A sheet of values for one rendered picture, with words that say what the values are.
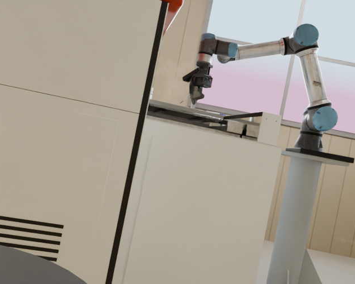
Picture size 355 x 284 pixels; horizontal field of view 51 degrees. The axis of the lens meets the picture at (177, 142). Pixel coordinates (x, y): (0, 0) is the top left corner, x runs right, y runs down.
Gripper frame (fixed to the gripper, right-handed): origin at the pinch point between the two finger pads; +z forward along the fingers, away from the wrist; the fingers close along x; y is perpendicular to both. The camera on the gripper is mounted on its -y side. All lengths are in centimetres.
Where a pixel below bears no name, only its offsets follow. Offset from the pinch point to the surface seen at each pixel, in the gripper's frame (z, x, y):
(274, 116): 2.6, 6.4, 43.7
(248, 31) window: -98, 154, -82
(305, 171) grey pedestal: 24, 44, 46
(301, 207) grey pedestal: 42, 45, 48
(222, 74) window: -52, 142, -95
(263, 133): 10.7, 3.5, 41.6
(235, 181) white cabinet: 34, -9, 40
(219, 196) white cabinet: 41, -14, 37
